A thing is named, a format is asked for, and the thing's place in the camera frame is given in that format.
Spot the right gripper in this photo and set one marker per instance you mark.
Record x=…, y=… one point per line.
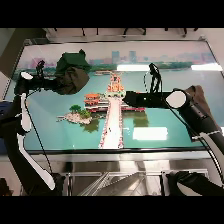
x=146, y=99

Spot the olive brown garment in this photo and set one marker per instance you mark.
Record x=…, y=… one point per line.
x=71, y=81

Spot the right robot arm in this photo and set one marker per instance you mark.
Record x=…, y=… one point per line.
x=200, y=118

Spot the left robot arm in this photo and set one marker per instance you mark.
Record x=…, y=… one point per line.
x=23, y=116

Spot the dark green garment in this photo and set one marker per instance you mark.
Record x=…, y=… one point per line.
x=71, y=61

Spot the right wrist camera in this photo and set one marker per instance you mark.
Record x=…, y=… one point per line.
x=154, y=78

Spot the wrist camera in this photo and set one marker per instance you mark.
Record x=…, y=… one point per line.
x=154, y=78
x=40, y=67

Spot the silver frame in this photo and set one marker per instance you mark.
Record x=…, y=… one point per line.
x=116, y=156

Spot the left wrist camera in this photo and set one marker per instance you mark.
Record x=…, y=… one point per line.
x=40, y=67

